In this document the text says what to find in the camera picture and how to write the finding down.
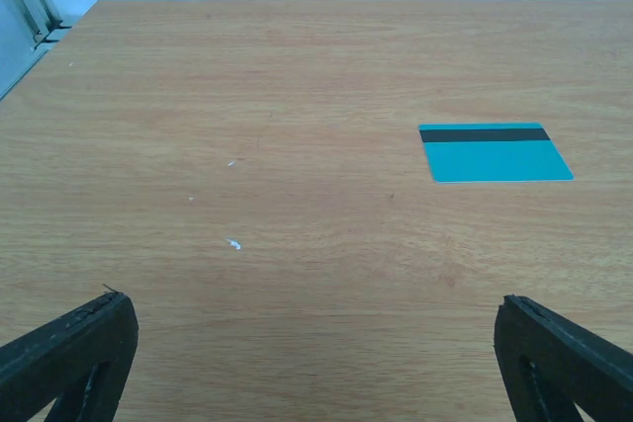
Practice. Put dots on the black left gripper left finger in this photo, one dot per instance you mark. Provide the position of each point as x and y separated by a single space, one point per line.
77 364

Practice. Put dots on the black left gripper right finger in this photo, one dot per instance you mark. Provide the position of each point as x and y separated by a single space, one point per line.
552 368

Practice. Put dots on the teal card with magnetic stripe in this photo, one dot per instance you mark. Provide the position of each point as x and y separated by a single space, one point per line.
492 153

